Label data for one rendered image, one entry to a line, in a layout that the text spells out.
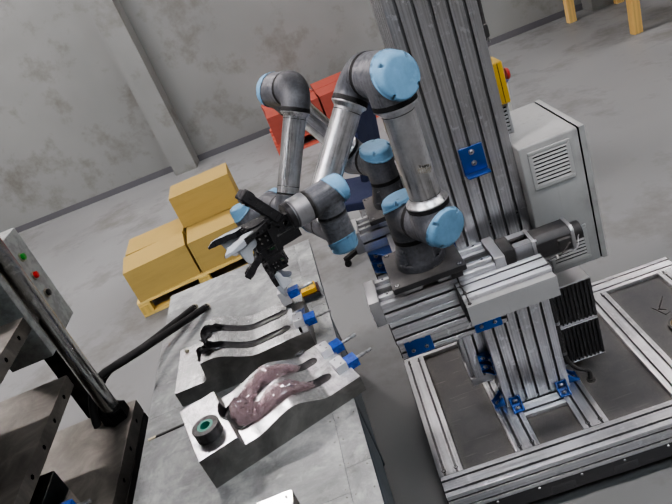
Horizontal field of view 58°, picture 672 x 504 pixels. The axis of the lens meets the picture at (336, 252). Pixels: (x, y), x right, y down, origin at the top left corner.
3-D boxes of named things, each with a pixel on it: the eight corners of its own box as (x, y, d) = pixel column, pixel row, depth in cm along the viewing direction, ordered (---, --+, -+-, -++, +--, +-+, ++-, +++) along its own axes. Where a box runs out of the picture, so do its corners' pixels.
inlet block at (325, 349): (354, 337, 198) (349, 324, 195) (361, 343, 193) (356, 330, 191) (321, 358, 195) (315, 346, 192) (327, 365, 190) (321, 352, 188)
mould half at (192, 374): (310, 312, 227) (296, 283, 221) (319, 351, 203) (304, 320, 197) (187, 362, 228) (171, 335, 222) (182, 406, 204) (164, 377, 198)
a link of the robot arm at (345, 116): (335, 45, 157) (283, 224, 163) (356, 43, 148) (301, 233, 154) (370, 60, 163) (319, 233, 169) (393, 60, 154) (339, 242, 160)
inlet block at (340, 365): (370, 351, 189) (364, 338, 186) (377, 358, 184) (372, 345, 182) (335, 374, 185) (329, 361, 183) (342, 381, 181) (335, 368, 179)
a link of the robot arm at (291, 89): (323, 71, 193) (308, 222, 201) (305, 73, 202) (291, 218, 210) (292, 65, 187) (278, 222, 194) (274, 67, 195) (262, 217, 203)
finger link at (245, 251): (245, 273, 129) (266, 252, 136) (232, 249, 127) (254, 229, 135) (234, 275, 131) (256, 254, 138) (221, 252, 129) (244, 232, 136)
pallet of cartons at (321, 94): (376, 97, 764) (363, 61, 743) (388, 116, 676) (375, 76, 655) (273, 137, 776) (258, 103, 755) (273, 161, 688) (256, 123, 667)
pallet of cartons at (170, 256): (274, 222, 532) (243, 154, 502) (272, 271, 451) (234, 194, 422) (153, 267, 544) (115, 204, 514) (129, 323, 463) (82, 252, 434)
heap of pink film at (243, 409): (297, 362, 192) (287, 343, 189) (319, 389, 177) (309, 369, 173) (225, 407, 186) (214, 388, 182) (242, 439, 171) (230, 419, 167)
